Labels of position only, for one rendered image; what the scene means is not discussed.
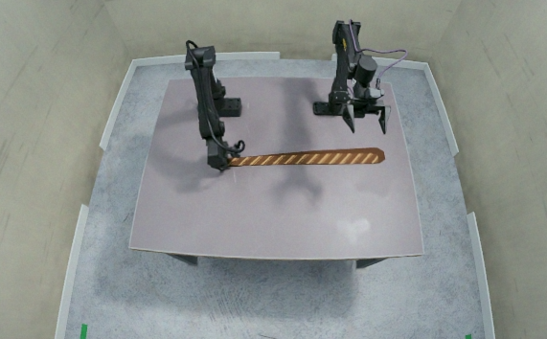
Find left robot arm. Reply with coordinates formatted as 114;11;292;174
313;20;385;116

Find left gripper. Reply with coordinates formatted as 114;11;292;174
342;86;391;135

